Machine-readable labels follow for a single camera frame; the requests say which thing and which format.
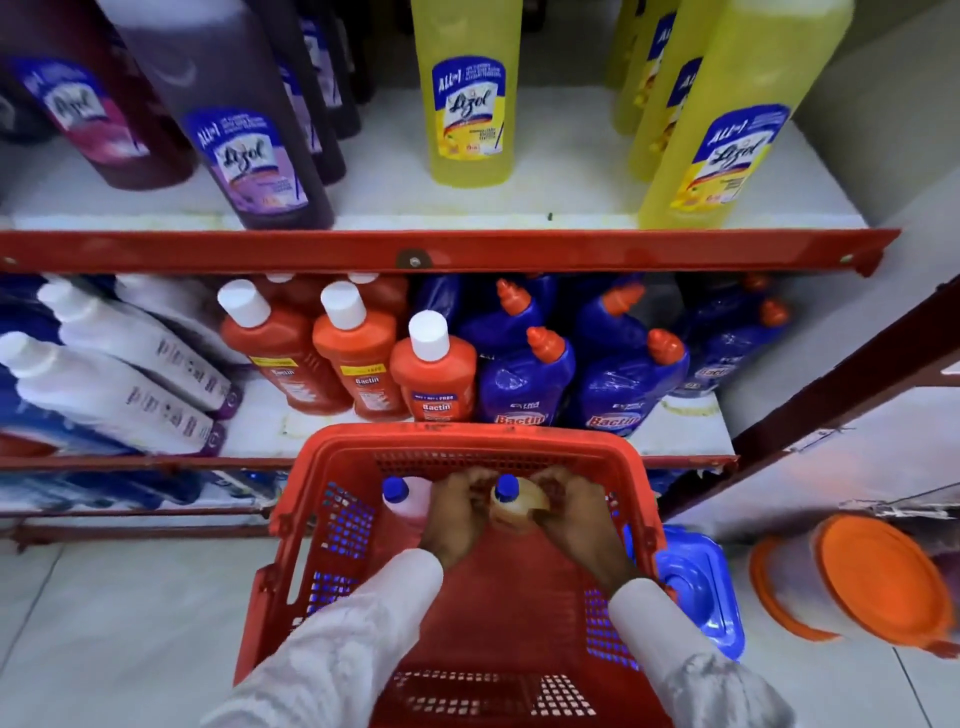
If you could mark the person's right hand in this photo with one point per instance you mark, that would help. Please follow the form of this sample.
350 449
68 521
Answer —
581 529

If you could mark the person's left hand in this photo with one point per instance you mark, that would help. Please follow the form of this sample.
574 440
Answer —
454 525

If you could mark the person's right fingers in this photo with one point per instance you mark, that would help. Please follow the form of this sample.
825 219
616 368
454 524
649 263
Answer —
553 491

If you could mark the person's left fingers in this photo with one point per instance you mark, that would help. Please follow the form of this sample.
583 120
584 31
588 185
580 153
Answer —
471 489

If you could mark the yellow bottle with blue cap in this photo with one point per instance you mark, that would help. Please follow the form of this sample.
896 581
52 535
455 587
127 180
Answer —
517 506

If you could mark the person's right forearm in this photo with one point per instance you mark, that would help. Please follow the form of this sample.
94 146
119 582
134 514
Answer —
690 664

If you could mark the person's left forearm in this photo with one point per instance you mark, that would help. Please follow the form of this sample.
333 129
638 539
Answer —
337 645

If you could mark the pink bottle with blue cap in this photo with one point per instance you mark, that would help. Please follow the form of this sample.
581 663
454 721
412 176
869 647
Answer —
401 510

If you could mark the orange bottle with white cap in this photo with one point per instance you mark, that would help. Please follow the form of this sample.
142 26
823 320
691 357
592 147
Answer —
289 289
435 371
360 352
381 291
281 349

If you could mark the red plastic shopping basket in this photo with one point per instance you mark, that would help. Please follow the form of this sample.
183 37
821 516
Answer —
510 622

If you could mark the group of blue orange-capped bottles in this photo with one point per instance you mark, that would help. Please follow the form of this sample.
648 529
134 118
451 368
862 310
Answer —
622 360

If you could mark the white shelf with red edge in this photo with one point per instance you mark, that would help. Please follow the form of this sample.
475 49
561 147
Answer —
690 424
465 250

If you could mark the blue plastic lidded bin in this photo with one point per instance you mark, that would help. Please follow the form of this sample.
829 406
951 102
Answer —
701 592

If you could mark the dark red shelf upright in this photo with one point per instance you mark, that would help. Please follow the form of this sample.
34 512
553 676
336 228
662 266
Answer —
847 394

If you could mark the white bucket with orange lid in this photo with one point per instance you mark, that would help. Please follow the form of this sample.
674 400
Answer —
870 581

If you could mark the white bottle with purple base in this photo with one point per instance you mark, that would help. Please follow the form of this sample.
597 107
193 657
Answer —
169 300
127 341
105 401

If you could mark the yellow cleaner bottle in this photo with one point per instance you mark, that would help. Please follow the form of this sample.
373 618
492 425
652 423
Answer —
634 67
466 97
664 97
739 127

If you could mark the purple cleaner bottle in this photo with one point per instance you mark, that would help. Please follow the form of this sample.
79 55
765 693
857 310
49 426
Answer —
313 97
341 75
232 120

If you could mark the dark red cleaner bottle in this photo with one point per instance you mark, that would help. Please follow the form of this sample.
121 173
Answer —
82 105

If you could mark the red metal shelf rail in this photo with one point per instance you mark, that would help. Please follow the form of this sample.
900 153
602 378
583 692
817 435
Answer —
135 529

